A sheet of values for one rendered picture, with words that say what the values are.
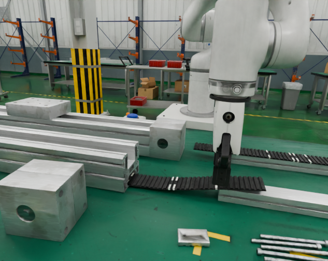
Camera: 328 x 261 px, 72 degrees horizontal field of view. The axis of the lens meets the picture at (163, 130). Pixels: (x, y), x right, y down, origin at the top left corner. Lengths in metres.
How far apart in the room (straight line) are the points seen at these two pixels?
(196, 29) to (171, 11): 7.50
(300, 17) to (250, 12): 0.08
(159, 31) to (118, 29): 1.57
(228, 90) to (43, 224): 0.37
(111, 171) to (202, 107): 0.61
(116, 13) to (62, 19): 2.33
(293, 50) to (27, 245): 0.52
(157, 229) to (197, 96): 0.69
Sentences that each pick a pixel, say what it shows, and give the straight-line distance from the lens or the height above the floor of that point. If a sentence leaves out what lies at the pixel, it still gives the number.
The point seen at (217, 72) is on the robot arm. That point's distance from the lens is 0.41.
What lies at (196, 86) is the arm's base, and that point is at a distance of 1.00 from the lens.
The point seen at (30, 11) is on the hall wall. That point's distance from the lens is 11.43.
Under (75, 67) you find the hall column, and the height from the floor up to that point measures 0.83.
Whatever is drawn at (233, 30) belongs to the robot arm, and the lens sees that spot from 0.40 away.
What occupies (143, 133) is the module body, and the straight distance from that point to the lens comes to 0.65.
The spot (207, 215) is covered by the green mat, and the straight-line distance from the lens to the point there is 0.47.
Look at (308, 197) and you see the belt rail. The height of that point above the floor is 0.81.
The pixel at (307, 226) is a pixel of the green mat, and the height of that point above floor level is 0.78.
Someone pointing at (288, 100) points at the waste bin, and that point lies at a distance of 5.51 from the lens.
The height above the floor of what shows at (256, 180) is 0.82.
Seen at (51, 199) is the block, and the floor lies 0.86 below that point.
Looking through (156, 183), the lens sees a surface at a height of 0.79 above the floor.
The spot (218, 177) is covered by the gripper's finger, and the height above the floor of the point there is 0.85.
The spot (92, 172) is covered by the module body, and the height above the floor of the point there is 0.81.
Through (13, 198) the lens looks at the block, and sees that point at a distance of 0.43.
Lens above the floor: 1.07
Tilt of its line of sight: 19 degrees down
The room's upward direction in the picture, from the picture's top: 2 degrees clockwise
